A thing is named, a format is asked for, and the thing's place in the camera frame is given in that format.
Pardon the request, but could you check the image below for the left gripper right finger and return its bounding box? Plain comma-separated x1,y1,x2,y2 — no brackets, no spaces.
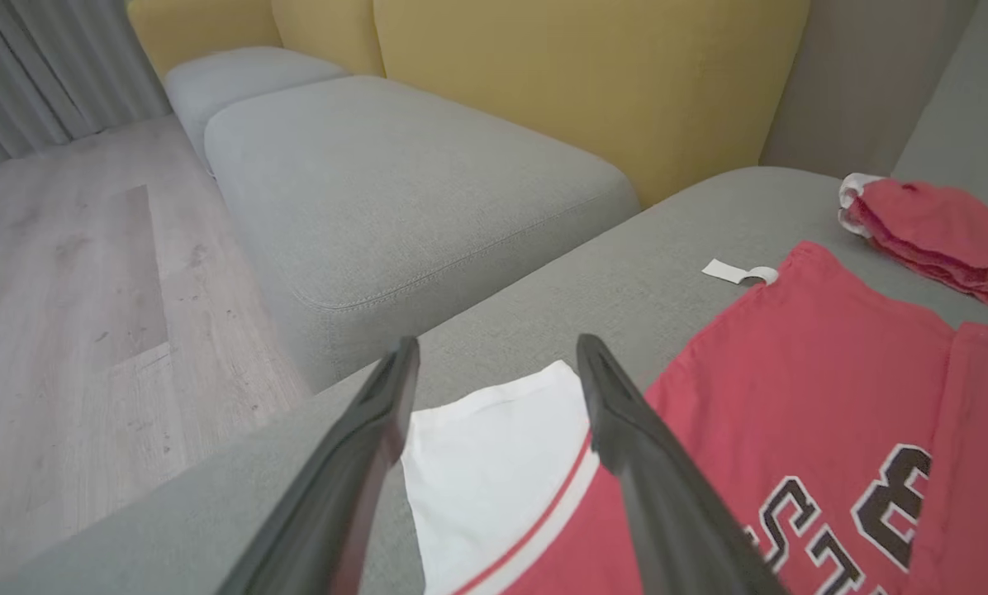
575,333,790,595

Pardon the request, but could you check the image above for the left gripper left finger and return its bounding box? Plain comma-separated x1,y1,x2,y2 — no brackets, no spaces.
216,335,422,595

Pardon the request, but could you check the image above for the red garment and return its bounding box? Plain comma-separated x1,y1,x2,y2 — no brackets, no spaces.
838,172,988,308

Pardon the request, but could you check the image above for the large grey sofa seat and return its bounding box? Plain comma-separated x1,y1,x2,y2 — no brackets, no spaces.
0,165,988,595

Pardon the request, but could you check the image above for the white paper hang tag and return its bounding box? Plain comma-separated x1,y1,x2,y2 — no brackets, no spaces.
702,258,780,286

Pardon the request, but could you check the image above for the wide yellow sofa back cushion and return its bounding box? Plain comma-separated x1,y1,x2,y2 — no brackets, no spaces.
373,0,810,209

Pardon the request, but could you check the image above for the small grey sofa seat cushion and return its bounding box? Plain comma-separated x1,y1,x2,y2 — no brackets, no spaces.
164,46,351,170

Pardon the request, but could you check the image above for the narrow yellow sofa back cushion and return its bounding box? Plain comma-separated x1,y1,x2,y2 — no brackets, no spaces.
126,0,284,79
269,0,386,78

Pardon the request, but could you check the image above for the grey curtain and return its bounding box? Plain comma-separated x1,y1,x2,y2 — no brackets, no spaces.
0,0,173,174

